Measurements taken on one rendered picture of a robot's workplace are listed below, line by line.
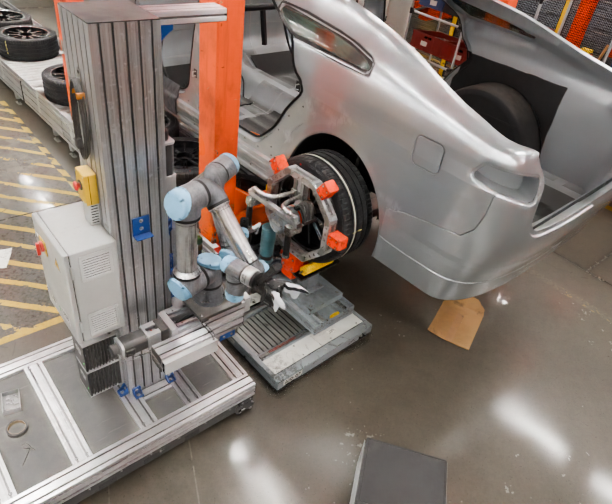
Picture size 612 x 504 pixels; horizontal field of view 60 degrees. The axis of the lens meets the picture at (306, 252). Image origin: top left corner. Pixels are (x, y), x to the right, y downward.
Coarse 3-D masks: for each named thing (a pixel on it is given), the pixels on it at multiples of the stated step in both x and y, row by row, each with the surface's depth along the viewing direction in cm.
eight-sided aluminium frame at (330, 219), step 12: (288, 168) 296; (300, 168) 297; (276, 180) 309; (300, 180) 292; (312, 180) 291; (276, 192) 320; (276, 204) 326; (324, 204) 286; (324, 216) 287; (336, 216) 289; (324, 228) 290; (324, 240) 295; (300, 252) 317; (312, 252) 306; (324, 252) 298
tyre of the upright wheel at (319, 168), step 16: (288, 160) 308; (304, 160) 297; (320, 160) 296; (336, 160) 298; (320, 176) 291; (336, 176) 290; (352, 176) 294; (352, 192) 291; (368, 192) 298; (336, 208) 290; (352, 208) 290; (368, 208) 299; (352, 224) 294; (368, 224) 303; (320, 256) 315; (336, 256) 305
